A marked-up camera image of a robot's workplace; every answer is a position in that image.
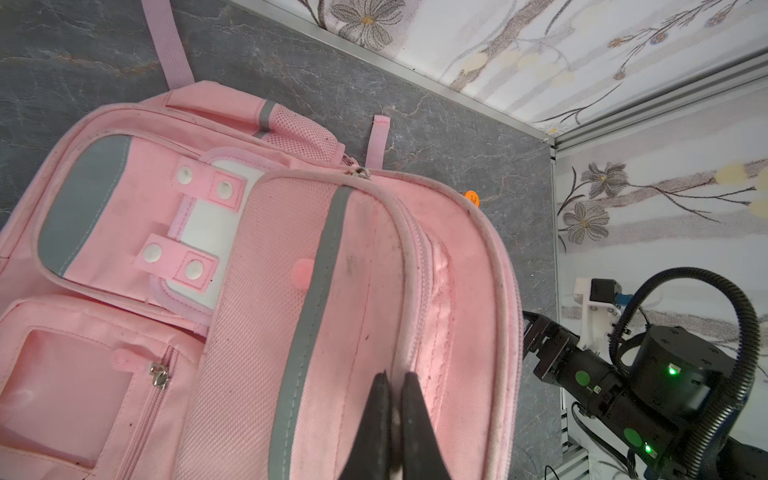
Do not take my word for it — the aluminium mounting rail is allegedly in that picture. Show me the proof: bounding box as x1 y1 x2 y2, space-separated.
555 440 591 480

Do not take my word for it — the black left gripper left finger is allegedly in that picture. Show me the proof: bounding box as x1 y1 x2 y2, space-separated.
338 372 392 480

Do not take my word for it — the pink student backpack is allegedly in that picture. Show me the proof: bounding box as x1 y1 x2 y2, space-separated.
1 1 523 479

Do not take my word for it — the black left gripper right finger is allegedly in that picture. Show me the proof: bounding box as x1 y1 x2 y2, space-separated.
401 372 451 480

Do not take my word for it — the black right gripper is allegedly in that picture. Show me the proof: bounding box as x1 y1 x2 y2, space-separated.
523 311 624 420

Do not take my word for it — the small brown orange-capped bottle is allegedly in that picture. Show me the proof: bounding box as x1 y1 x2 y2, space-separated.
464 190 481 207

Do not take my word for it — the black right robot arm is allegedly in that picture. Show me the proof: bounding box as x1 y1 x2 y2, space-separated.
524 267 767 479

